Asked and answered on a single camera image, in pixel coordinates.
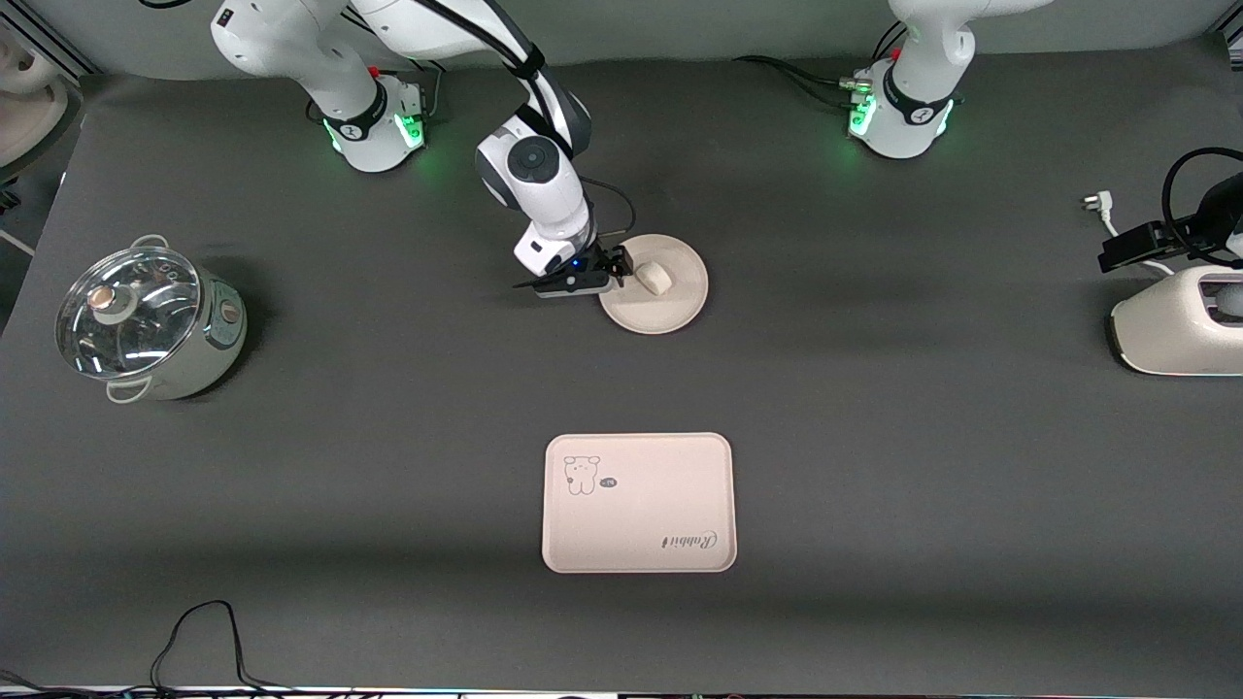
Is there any beige round plate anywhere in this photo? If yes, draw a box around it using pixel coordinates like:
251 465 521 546
598 234 709 336

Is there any beige rectangular rabbit tray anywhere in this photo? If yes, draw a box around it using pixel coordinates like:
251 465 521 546
542 433 737 574

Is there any white power plug with cord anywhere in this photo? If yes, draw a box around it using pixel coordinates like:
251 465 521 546
1083 191 1176 276

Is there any dark grey table mat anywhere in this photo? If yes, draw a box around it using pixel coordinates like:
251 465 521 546
0 34 1243 692

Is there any glass pot lid with knob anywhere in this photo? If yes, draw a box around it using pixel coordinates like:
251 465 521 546
55 246 203 380

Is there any thin black loose cable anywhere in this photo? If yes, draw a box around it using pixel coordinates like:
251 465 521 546
0 600 321 695

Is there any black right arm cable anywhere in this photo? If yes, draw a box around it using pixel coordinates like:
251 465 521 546
413 0 639 244

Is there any steel pot with glass lid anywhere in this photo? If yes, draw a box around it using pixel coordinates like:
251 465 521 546
55 235 248 404

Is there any white toaster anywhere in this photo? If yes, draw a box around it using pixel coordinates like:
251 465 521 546
1110 264 1243 377

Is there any beige round appliance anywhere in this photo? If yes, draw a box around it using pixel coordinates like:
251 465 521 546
0 24 71 171

